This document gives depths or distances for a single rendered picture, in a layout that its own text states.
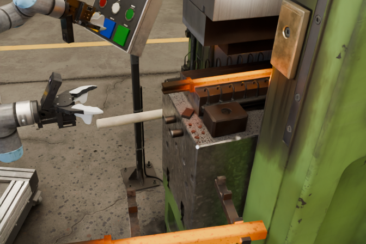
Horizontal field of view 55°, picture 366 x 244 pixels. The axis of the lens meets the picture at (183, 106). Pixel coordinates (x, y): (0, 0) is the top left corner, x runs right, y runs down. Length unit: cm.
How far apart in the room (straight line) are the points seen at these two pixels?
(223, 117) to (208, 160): 14
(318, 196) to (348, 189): 21
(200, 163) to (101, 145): 147
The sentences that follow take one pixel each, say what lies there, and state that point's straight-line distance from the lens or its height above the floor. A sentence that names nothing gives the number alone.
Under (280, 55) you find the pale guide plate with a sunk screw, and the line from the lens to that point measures 93.
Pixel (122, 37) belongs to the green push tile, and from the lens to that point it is 153.
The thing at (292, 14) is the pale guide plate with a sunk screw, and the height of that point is 134.
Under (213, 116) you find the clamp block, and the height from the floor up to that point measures 98.
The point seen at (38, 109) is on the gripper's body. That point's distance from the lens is 115.
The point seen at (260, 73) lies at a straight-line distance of 129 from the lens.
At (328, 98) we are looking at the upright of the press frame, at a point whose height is 120.
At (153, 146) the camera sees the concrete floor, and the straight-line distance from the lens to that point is 247.
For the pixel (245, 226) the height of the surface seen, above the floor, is 102.
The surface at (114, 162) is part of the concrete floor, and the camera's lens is 237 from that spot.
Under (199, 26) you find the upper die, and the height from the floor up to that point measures 121.
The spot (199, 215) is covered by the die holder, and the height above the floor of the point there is 59.
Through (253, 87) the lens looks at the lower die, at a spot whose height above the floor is 99.
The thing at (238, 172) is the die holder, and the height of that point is 76.
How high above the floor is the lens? 161
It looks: 34 degrees down
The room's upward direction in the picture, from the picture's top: 2 degrees clockwise
